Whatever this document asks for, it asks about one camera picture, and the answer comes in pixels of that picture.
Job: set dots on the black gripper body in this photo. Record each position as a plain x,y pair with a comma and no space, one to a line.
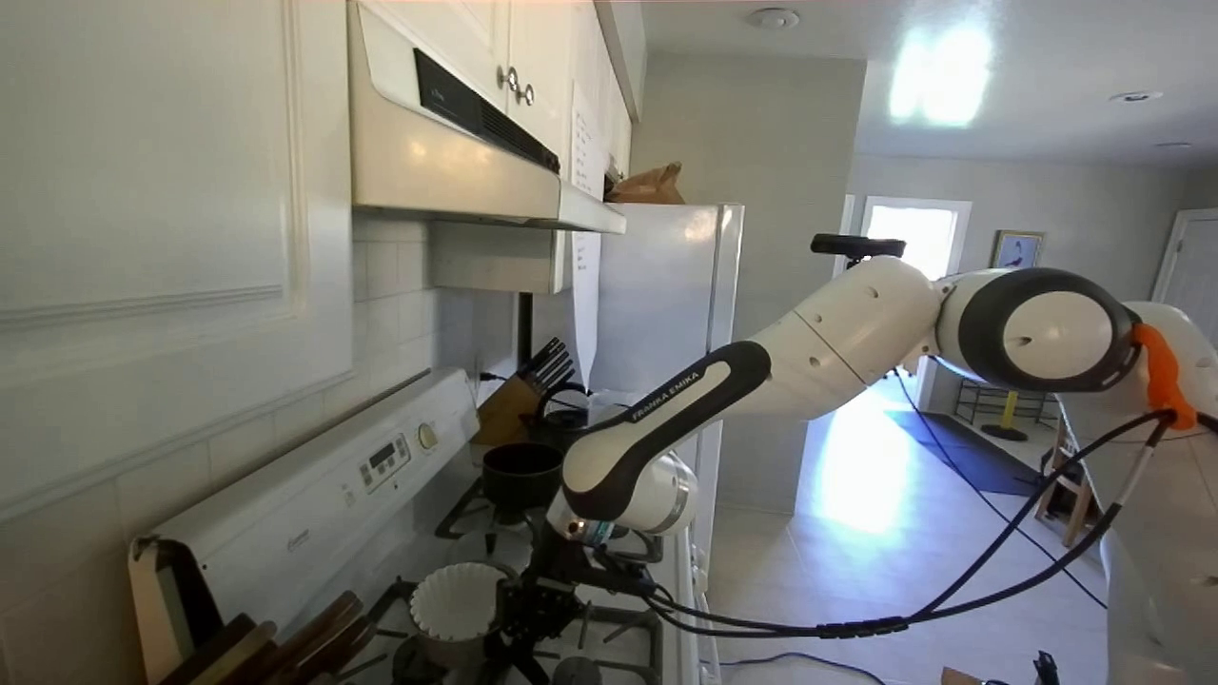
542,598

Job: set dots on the white fluted paper bowl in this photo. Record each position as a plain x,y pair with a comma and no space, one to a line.
453,604

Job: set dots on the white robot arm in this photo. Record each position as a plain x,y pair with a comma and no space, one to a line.
1134,378

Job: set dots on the left black burner grate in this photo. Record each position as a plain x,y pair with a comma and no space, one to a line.
601,645

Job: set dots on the small steel pot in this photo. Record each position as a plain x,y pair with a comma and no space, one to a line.
436,661

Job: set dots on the white gas stove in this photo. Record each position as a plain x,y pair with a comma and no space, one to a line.
336,511

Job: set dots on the wooden knife block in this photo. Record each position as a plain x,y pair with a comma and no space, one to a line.
507,412

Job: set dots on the white refrigerator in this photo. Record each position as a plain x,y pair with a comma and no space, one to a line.
669,297

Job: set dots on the brown paper bag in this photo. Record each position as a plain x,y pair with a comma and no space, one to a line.
660,189

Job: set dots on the dark floor mat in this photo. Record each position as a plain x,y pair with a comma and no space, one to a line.
968,454

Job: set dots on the white range hood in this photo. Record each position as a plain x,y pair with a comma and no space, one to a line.
471,114

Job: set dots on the white upper cabinet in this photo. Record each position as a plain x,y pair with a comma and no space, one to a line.
172,222

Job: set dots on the black camera boom stand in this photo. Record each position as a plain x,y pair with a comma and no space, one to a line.
853,248

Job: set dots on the framed wall picture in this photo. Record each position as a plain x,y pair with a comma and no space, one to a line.
1015,248

